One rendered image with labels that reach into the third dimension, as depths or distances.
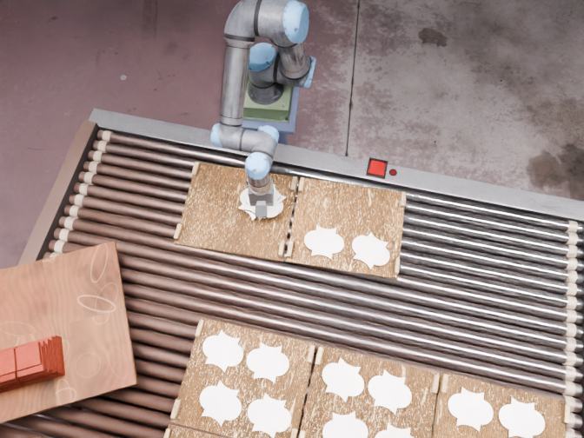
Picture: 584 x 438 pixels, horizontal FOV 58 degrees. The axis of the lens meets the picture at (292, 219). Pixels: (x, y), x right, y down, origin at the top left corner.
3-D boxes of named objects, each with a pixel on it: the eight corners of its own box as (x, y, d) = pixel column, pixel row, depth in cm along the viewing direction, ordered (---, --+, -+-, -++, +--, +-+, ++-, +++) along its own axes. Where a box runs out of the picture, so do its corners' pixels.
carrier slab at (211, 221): (196, 163, 209) (196, 162, 207) (298, 179, 205) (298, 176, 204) (174, 244, 195) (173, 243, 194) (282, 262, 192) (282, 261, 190)
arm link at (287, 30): (282, 57, 208) (259, -13, 154) (318, 64, 206) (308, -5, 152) (275, 87, 207) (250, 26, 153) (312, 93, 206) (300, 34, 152)
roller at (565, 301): (76, 195, 209) (71, 190, 204) (577, 300, 190) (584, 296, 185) (71, 206, 207) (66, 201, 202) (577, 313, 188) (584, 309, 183)
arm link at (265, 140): (247, 120, 173) (238, 148, 169) (280, 126, 172) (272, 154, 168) (249, 132, 180) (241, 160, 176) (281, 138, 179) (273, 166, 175)
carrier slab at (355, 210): (301, 179, 205) (301, 176, 204) (405, 194, 202) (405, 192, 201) (285, 262, 192) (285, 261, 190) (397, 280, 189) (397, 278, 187)
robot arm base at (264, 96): (248, 75, 221) (245, 59, 211) (283, 74, 220) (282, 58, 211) (246, 105, 215) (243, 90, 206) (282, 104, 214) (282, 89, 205)
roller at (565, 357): (56, 241, 201) (51, 236, 197) (576, 355, 182) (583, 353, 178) (51, 253, 199) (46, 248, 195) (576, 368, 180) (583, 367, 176)
